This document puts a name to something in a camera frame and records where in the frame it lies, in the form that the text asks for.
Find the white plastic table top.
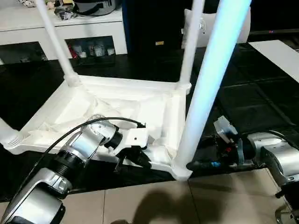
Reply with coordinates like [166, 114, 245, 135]
[3, 74, 193, 182]

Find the white plastic table leg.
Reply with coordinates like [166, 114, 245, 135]
[175, 0, 204, 91]
[35, 0, 81, 87]
[0, 118, 21, 150]
[176, 0, 253, 171]

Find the black work mat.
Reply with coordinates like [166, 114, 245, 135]
[0, 43, 299, 203]

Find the white flat board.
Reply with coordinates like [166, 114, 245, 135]
[248, 40, 299, 84]

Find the grey cushion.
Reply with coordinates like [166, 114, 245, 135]
[182, 8, 252, 49]

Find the black box with yellow label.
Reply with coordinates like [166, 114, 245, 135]
[121, 0, 187, 56]

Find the white cabinet with glass doors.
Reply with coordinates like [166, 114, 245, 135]
[0, 7, 128, 65]

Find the grey rounded device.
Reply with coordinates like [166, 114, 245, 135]
[72, 0, 117, 16]

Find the dark tangled small object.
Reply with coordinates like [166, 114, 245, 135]
[55, 7, 78, 21]

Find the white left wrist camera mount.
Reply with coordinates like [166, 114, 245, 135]
[107, 127, 149, 164]

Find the chrome metal frame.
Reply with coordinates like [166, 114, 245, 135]
[275, 205, 299, 224]

